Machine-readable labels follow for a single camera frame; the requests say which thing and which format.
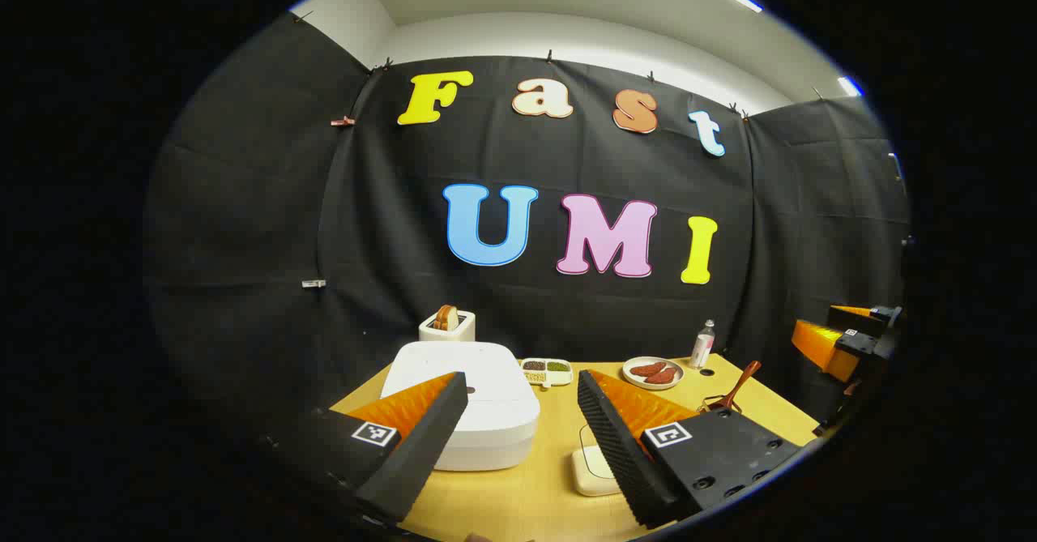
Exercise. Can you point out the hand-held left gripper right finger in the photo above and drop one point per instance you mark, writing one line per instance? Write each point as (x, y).
(616, 445)

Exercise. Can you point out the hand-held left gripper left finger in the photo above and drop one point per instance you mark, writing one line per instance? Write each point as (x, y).
(421, 437)

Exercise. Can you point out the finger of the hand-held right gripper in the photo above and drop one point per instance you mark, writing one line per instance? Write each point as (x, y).
(851, 312)
(822, 347)

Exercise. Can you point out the clear container of rice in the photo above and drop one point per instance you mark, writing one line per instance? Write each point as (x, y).
(591, 469)

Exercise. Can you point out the white rice cooker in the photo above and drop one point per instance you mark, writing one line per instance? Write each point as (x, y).
(486, 380)

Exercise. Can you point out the brown wooden spoon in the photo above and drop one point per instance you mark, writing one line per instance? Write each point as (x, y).
(741, 380)

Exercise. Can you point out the white round plate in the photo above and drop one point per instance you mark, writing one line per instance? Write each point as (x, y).
(636, 380)

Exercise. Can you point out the red meat piece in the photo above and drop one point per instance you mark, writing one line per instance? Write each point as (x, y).
(663, 377)
(646, 369)

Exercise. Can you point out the white divided dish of beans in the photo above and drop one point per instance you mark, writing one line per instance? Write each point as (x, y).
(545, 372)

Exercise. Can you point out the white toaster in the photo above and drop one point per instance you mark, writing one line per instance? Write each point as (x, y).
(454, 335)

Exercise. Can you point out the clear bottle with pink label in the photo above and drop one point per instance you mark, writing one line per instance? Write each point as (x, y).
(702, 349)

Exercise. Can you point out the brown bread slice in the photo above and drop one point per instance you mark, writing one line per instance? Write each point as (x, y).
(445, 317)

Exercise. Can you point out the black backdrop cloth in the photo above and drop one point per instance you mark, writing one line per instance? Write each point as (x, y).
(389, 226)

